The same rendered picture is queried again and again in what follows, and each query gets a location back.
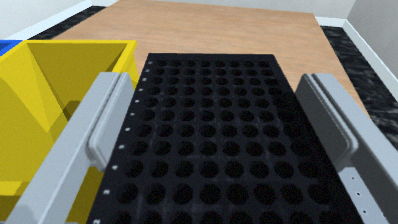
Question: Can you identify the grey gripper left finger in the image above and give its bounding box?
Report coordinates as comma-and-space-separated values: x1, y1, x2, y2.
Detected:
4, 72, 134, 224

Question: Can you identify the blue bin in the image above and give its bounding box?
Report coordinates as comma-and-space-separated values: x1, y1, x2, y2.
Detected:
0, 40, 23, 57

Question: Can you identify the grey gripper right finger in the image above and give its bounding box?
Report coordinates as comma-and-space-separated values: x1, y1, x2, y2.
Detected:
294, 73, 398, 224

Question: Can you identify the black well plate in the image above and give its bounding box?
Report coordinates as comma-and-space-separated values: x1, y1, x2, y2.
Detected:
86, 53, 365, 224

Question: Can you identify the yellow recycle bin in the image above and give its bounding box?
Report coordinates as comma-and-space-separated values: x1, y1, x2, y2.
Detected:
0, 40, 139, 224

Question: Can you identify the grey flat base plate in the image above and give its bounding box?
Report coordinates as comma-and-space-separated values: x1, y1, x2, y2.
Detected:
338, 167, 389, 224

